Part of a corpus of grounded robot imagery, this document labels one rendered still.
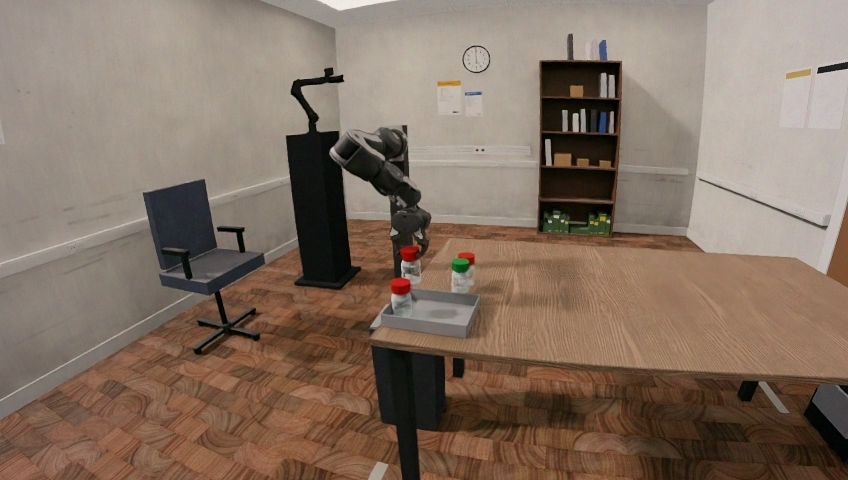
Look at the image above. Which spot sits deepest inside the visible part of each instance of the white bottle with red cap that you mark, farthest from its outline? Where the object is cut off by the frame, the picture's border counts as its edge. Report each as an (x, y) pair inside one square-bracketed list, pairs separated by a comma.
[(471, 258), (401, 297), (410, 266)]

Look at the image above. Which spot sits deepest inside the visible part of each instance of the green-capped bottle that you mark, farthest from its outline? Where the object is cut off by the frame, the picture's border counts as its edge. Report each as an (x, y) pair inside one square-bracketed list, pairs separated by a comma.
[(460, 275)]

